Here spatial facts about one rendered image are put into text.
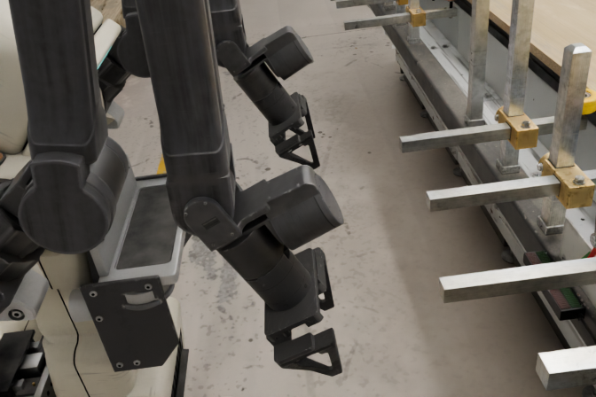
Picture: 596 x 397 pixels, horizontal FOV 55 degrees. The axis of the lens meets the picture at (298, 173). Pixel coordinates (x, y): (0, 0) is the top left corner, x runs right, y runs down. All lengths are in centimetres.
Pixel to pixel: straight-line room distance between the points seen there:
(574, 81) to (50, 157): 92
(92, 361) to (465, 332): 141
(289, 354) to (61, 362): 41
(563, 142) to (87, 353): 92
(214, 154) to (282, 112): 47
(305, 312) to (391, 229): 188
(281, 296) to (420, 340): 144
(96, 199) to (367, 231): 201
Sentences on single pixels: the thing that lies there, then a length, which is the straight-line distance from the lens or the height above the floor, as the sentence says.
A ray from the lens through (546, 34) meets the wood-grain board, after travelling 187.
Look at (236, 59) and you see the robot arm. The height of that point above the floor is 120.
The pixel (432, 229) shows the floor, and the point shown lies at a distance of 247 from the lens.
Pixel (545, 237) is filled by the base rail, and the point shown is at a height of 70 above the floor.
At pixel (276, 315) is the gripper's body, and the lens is 63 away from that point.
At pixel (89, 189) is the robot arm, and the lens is 53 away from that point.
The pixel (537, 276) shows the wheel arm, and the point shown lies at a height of 86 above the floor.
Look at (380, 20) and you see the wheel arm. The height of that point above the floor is 82.
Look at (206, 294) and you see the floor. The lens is 229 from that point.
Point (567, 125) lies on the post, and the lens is 121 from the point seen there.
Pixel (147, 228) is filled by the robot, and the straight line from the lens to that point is 85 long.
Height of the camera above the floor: 151
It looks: 31 degrees down
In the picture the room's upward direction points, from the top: 8 degrees counter-clockwise
